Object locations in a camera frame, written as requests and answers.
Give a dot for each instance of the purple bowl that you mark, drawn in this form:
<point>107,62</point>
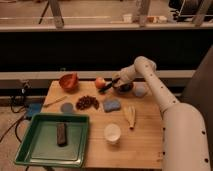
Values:
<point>124,88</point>

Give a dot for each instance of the green plastic tray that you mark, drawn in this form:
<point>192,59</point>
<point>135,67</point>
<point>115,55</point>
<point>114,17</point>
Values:
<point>39,145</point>

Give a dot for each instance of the dark rectangular block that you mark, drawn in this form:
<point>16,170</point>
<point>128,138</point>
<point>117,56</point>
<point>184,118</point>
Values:
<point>61,134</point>

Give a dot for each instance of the light blue cloth piece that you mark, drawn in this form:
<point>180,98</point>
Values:
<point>139,90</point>

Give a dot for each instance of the wooden spatula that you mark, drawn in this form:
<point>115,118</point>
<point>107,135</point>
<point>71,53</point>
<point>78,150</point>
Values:
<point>56,101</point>

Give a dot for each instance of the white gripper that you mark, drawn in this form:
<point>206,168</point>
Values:
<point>124,76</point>

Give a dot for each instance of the orange bowl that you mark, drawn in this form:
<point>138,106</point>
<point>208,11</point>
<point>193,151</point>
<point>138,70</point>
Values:
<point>68,82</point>

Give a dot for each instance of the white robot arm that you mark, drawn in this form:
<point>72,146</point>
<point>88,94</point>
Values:
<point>185,142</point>

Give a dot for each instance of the white cup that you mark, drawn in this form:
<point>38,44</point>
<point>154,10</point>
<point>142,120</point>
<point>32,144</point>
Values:
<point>112,133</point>

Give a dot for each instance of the wooden board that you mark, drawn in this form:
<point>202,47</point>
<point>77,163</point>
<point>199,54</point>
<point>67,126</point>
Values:
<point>139,148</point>

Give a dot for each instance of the blue sponge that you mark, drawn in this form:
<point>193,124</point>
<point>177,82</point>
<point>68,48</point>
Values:
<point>110,105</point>

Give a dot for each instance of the apple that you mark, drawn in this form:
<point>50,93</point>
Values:
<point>100,82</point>

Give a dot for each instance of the grey round lid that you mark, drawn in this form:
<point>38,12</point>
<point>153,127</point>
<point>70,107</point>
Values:
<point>67,108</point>

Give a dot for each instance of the black dish brush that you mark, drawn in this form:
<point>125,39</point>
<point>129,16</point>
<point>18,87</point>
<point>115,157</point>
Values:
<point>108,86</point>

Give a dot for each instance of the blue box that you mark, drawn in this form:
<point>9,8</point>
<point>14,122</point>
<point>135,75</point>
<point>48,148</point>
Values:
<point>33,108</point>

